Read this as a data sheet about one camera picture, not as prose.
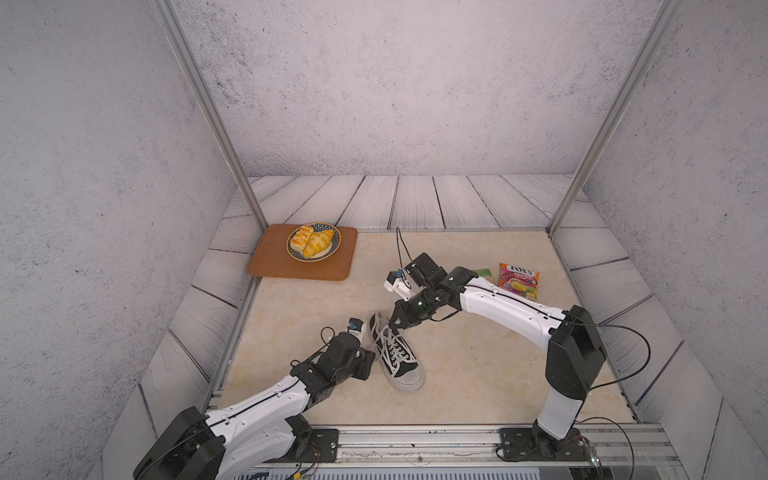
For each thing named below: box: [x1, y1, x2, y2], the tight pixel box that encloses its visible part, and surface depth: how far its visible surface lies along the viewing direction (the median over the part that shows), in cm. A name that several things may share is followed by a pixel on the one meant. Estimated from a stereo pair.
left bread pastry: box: [290, 225, 314, 253], surface depth 115 cm
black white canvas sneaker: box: [369, 313, 424, 392], surface depth 84 cm
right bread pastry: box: [303, 229, 334, 259], surface depth 113 cm
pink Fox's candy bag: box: [498, 262, 541, 301], surface depth 104 cm
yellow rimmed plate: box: [286, 222, 342, 263], surface depth 114 cm
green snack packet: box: [474, 268, 496, 285], surface depth 110 cm
